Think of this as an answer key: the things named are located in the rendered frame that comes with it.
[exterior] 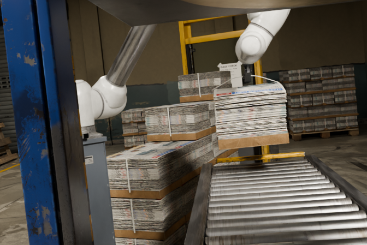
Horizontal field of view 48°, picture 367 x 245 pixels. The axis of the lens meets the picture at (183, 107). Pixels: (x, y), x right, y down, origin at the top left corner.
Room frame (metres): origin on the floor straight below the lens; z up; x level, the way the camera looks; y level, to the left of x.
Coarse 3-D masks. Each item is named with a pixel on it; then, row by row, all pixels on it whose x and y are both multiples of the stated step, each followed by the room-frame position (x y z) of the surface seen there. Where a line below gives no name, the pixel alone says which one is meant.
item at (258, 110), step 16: (224, 96) 1.63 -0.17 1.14; (240, 96) 1.63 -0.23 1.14; (256, 96) 1.62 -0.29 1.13; (272, 96) 1.62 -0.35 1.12; (224, 112) 1.65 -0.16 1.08; (240, 112) 1.65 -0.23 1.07; (256, 112) 1.64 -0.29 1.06; (272, 112) 1.64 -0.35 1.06; (224, 128) 1.66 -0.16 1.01; (240, 128) 1.66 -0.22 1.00; (256, 128) 1.65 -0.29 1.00; (272, 128) 1.65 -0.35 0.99
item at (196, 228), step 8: (208, 168) 1.92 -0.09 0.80; (200, 176) 1.76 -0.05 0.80; (208, 176) 1.75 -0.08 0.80; (200, 184) 1.62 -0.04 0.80; (208, 184) 1.61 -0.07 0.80; (200, 192) 1.50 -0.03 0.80; (208, 192) 1.49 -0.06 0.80; (200, 200) 1.40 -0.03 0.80; (208, 200) 1.40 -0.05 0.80; (192, 208) 1.31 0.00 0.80; (200, 208) 1.30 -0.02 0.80; (192, 216) 1.23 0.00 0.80; (200, 216) 1.23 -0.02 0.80; (192, 224) 1.16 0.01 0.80; (200, 224) 1.15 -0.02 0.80; (192, 232) 1.09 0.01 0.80; (200, 232) 1.09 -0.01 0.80; (192, 240) 1.04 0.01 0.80; (200, 240) 1.03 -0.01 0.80
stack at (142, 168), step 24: (144, 144) 2.77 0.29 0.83; (168, 144) 2.66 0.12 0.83; (192, 144) 2.64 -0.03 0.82; (216, 144) 3.05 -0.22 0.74; (120, 168) 2.28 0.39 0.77; (144, 168) 2.21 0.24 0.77; (168, 168) 2.29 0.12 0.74; (192, 168) 2.60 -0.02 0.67; (192, 192) 2.56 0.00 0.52; (120, 216) 2.30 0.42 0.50; (144, 216) 2.23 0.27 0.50; (168, 216) 2.25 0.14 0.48; (120, 240) 2.31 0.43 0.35; (144, 240) 2.25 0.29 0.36; (168, 240) 2.24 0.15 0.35
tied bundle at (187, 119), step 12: (168, 108) 2.77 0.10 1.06; (180, 108) 2.74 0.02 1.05; (192, 108) 2.70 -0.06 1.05; (204, 108) 2.88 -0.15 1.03; (156, 120) 2.82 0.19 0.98; (168, 120) 2.78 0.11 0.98; (180, 120) 2.74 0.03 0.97; (192, 120) 2.71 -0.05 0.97; (204, 120) 2.86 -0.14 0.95; (156, 132) 2.83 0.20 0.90; (168, 132) 2.80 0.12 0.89; (180, 132) 2.75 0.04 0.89; (192, 132) 2.71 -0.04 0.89
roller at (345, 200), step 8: (304, 200) 1.28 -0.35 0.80; (312, 200) 1.27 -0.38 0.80; (320, 200) 1.27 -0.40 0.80; (328, 200) 1.26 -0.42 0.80; (336, 200) 1.26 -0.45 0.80; (344, 200) 1.25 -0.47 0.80; (208, 208) 1.30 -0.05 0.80; (216, 208) 1.29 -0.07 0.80; (224, 208) 1.29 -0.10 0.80; (232, 208) 1.29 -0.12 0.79; (240, 208) 1.28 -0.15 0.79; (248, 208) 1.28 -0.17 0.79; (256, 208) 1.27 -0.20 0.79; (264, 208) 1.27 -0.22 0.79; (272, 208) 1.27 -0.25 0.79
